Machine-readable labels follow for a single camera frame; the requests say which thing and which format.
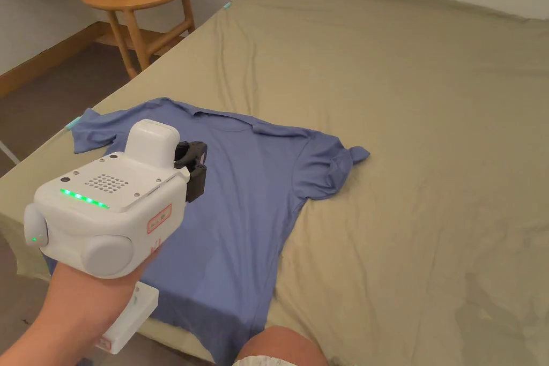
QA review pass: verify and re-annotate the bed with beige sheet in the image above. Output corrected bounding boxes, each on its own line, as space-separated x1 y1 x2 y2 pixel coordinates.
0 0 549 366

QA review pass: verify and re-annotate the blue shirt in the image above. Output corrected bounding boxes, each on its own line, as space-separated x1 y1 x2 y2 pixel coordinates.
42 98 371 366

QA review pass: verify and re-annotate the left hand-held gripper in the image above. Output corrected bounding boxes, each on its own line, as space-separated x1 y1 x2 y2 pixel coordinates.
23 118 210 355

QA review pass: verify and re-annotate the person's left hand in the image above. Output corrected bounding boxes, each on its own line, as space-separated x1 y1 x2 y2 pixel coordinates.
44 241 164 342

